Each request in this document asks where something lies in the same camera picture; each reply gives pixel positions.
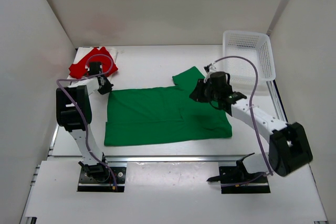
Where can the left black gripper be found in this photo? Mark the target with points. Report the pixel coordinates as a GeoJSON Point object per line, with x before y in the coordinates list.
{"type": "Point", "coordinates": [106, 87]}

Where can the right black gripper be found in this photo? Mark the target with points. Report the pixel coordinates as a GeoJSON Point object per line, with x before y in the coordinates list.
{"type": "Point", "coordinates": [198, 92]}

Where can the red t shirt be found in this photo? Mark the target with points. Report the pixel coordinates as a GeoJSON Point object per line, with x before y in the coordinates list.
{"type": "Point", "coordinates": [102, 54]}

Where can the green t shirt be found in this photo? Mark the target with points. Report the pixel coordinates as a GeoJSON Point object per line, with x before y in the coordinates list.
{"type": "Point", "coordinates": [163, 115]}

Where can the white t shirt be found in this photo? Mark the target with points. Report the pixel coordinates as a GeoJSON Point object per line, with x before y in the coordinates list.
{"type": "Point", "coordinates": [80, 54]}

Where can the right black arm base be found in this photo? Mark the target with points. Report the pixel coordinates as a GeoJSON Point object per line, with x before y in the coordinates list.
{"type": "Point", "coordinates": [238, 180]}

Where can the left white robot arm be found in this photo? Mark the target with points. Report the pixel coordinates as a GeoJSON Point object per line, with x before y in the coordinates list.
{"type": "Point", "coordinates": [74, 114]}

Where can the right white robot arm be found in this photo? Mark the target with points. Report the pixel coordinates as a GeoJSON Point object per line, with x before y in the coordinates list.
{"type": "Point", "coordinates": [289, 148]}

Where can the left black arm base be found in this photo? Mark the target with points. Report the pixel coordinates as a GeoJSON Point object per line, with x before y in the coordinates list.
{"type": "Point", "coordinates": [98, 178]}

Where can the white plastic basket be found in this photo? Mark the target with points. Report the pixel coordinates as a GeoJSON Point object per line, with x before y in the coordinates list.
{"type": "Point", "coordinates": [256, 47]}

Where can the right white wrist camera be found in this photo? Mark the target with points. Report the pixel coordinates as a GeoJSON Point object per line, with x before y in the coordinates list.
{"type": "Point", "coordinates": [210, 68]}

